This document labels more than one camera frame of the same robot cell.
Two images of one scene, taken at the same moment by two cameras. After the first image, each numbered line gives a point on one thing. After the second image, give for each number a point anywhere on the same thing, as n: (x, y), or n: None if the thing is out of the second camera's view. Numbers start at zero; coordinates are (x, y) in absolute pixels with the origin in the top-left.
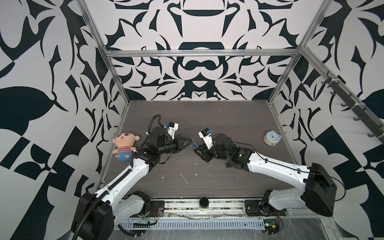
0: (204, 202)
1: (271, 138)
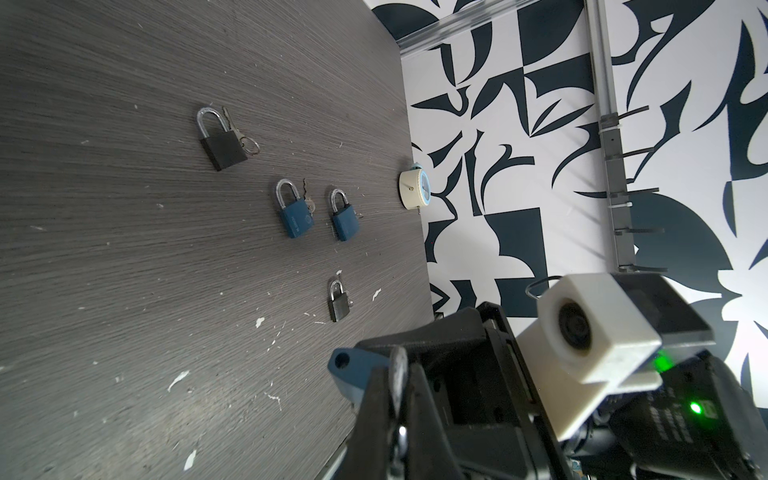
0: None
1: (415, 187)
